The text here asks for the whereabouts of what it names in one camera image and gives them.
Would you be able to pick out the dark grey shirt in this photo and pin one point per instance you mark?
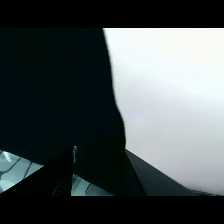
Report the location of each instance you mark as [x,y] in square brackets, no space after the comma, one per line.
[56,86]

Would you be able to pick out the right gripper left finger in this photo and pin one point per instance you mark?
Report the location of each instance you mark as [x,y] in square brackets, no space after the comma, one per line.
[50,178]

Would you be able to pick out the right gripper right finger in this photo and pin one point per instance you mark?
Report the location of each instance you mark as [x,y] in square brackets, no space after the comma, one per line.
[160,183]

